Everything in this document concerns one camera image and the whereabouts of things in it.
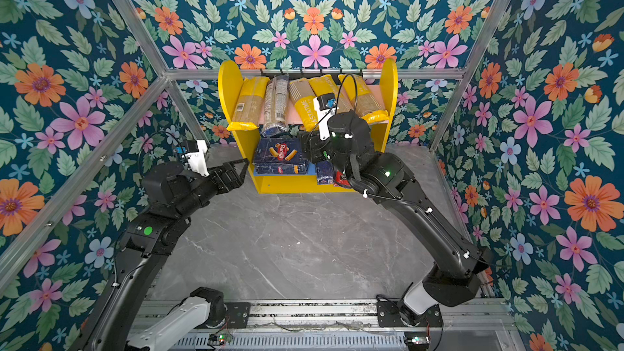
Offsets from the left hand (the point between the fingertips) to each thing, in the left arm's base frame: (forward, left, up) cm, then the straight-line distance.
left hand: (239, 158), depth 61 cm
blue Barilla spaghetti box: (+12, -22, -23) cm, 34 cm away
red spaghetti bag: (+8, -27, -24) cm, 37 cm away
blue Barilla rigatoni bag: (+19, -5, -22) cm, 29 cm away
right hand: (+3, -19, +6) cm, 21 cm away
